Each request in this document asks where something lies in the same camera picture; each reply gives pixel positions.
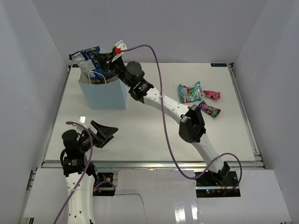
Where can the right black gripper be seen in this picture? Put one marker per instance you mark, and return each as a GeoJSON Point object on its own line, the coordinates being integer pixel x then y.
{"type": "Point", "coordinates": [105, 59]}

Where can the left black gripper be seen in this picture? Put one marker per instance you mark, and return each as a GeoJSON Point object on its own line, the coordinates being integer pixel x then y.
{"type": "Point", "coordinates": [105, 131]}

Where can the blue snack bag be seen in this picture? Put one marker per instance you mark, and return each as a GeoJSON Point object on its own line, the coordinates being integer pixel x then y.
{"type": "Point", "coordinates": [90, 66]}

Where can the teal candy bag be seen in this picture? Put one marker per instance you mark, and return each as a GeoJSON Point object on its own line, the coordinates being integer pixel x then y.
{"type": "Point", "coordinates": [188, 94]}

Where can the purple candy packet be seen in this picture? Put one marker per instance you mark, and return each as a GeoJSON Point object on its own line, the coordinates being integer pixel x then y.
{"type": "Point", "coordinates": [210, 110]}

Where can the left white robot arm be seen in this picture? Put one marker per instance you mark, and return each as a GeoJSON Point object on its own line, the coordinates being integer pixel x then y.
{"type": "Point", "coordinates": [80, 173]}

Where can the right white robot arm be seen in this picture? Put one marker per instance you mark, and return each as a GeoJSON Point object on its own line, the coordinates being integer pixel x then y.
{"type": "Point", "coordinates": [189, 118]}

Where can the light blue paper bag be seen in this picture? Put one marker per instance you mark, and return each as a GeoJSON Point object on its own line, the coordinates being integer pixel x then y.
{"type": "Point", "coordinates": [100, 96]}

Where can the small red candy packet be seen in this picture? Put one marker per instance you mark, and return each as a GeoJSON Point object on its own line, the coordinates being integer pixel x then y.
{"type": "Point", "coordinates": [212, 95]}

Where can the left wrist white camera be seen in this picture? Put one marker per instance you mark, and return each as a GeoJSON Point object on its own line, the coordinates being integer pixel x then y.
{"type": "Point", "coordinates": [81, 119]}

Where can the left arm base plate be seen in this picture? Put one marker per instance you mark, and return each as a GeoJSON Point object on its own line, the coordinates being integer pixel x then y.
{"type": "Point", "coordinates": [105, 188]}

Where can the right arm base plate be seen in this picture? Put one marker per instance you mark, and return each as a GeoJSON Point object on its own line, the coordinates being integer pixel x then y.
{"type": "Point", "coordinates": [206, 187]}

